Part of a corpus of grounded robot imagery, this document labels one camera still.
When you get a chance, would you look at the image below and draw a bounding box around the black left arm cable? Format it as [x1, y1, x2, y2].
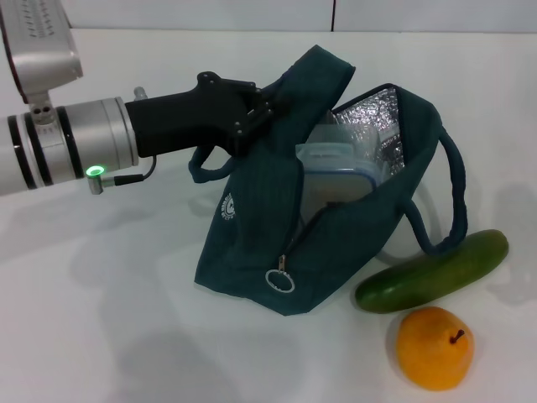
[112, 155, 159, 186]

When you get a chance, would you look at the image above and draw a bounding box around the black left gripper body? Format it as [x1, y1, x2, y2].
[124, 71, 269, 160]

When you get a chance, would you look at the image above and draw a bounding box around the dark blue lunch bag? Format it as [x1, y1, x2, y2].
[187, 44, 469, 317]

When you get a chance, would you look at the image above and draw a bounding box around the green cucumber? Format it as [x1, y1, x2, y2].
[355, 229, 510, 315]

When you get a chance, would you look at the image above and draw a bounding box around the clear blue-rimmed food container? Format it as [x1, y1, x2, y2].
[295, 121, 385, 219]

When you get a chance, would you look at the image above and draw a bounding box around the orange pear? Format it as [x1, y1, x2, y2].
[396, 306, 476, 392]

